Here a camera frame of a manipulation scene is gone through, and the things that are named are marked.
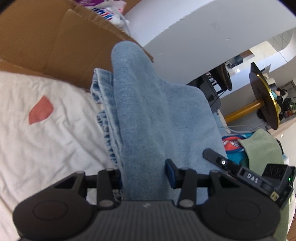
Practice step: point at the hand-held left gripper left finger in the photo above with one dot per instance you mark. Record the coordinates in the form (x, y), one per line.
(108, 178)

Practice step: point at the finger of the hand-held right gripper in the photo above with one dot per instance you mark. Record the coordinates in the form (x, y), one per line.
(215, 157)

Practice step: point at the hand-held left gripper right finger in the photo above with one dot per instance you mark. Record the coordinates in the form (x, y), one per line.
(170, 173)

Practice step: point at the light blue jeans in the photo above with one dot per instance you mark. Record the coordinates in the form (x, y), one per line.
(143, 115)

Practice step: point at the teal patchwork quilt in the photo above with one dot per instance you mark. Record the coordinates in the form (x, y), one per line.
(233, 144)

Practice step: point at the green cloth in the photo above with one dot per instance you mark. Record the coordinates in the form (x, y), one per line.
(261, 148)

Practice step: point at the cream bear print bed sheet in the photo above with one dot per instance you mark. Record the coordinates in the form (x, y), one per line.
(57, 129)

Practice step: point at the black chair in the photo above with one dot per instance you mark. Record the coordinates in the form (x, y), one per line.
(208, 85)

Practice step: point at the round black table gold rim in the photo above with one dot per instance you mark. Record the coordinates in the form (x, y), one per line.
(261, 92)

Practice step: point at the flat brown cardboard sheet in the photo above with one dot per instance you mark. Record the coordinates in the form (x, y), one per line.
(69, 46)

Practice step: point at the pink white plastic packets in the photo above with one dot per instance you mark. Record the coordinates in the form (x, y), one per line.
(104, 11)

